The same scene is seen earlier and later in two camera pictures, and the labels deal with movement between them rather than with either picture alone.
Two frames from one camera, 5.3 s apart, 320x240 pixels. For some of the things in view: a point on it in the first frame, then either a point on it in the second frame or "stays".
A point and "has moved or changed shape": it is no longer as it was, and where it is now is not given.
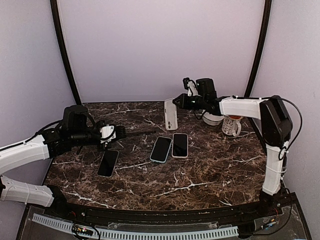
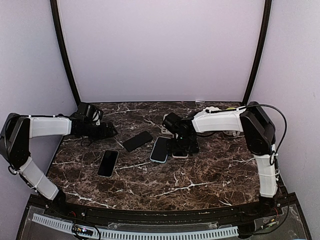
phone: x=160 y=150 stays
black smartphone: x=123 y=133 to x=137 y=141
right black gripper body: x=199 y=104 to x=184 y=144
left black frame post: x=59 y=35 stays
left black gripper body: x=107 y=145 to x=101 y=134
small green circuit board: x=82 y=230 stays
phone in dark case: x=108 y=163 stays
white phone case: x=170 y=114 has moved or changed shape
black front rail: x=249 y=212 stays
